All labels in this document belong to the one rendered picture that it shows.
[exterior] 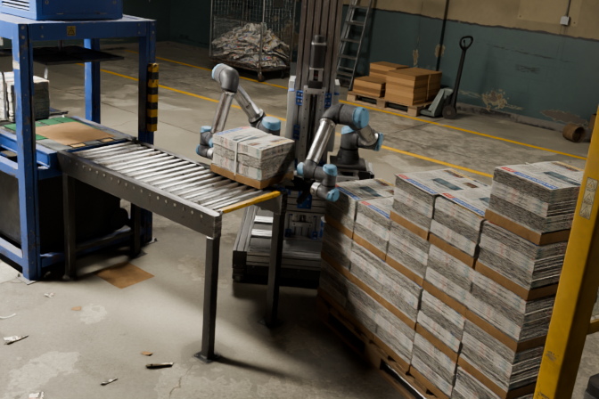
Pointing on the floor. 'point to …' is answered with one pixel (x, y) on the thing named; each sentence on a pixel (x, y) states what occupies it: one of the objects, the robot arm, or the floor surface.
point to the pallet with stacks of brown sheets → (397, 87)
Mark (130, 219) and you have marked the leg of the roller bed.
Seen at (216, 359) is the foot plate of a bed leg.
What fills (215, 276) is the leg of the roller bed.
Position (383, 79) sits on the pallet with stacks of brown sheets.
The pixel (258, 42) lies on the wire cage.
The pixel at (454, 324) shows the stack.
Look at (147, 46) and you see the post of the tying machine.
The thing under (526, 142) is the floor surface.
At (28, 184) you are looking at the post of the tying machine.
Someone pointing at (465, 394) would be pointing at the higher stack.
